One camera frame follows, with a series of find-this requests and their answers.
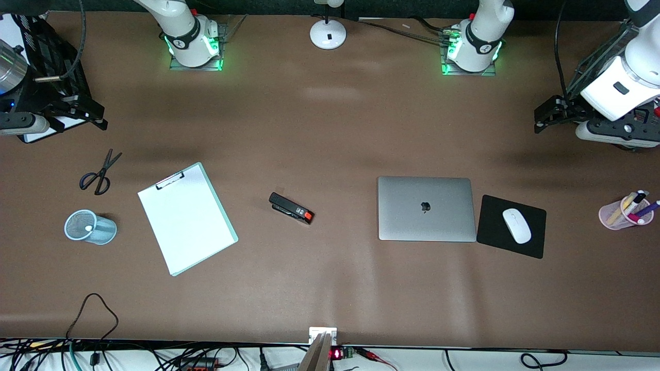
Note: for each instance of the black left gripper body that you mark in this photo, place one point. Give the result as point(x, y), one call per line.
point(574, 105)

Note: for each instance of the silver laptop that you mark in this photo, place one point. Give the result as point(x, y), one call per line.
point(402, 211)

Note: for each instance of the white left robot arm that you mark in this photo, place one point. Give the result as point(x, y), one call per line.
point(479, 46)

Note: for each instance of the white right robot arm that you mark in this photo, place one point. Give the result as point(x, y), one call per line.
point(180, 31)

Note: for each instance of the black and white marker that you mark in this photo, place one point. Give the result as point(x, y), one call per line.
point(635, 201)

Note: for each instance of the purple marker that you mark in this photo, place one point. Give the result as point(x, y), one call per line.
point(648, 208)

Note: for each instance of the white marker tag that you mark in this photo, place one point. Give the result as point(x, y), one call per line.
point(322, 331)

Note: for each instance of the white paper stack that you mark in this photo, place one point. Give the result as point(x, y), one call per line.
point(41, 137)

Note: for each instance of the black mesh desk tray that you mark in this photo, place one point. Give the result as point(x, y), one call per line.
point(598, 56)

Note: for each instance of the black scissors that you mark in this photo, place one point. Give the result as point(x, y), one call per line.
point(100, 172)

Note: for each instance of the black stacked document tray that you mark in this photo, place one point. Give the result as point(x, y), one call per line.
point(51, 46)

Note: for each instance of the yellow pencil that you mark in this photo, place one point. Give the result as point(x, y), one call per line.
point(619, 210)

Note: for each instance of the pink translucent pen cup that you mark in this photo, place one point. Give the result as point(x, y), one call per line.
point(613, 221)

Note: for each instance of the blue mesh pen cup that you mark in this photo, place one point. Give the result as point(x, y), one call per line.
point(103, 232)

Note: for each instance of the white computer mouse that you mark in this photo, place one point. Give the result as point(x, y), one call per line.
point(517, 225)

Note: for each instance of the black mouse pad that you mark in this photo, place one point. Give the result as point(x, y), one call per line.
point(531, 247)

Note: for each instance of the green clipboard with paper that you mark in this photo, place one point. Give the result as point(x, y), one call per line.
point(185, 221)

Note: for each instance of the black stapler with red end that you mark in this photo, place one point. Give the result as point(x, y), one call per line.
point(289, 206)

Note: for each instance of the white lamp base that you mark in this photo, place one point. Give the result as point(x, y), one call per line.
point(328, 35)

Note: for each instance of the circuit board with red display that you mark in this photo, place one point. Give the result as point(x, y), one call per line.
point(341, 353)

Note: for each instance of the grey metal bar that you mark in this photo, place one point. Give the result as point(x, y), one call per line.
point(315, 355)

